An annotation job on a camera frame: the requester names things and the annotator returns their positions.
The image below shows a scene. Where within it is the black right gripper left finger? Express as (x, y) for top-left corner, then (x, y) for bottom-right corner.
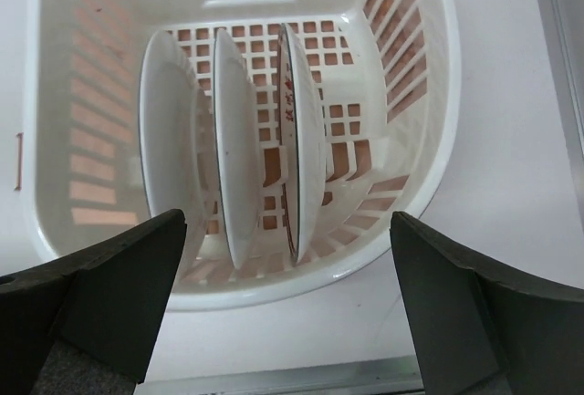
(1, 209), (187, 394)

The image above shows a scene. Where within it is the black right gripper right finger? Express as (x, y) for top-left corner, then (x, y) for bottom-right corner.
(390, 212), (583, 394)

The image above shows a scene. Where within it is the plate with dark blue rim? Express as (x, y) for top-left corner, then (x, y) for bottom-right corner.
(138, 29), (215, 232)

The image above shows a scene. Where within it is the plate with red characters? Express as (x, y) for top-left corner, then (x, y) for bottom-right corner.
(213, 28), (263, 270)

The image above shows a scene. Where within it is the plate with orange sunburst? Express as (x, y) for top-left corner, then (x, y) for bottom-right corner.
(276, 23), (326, 264)

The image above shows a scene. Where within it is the white and pink dish rack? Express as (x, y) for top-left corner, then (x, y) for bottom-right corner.
(19, 0), (461, 311)

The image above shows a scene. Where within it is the aluminium front rail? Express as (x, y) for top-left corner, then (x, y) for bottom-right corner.
(135, 355), (425, 394)

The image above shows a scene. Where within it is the aluminium side rail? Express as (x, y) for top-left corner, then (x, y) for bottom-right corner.
(531, 0), (584, 195)

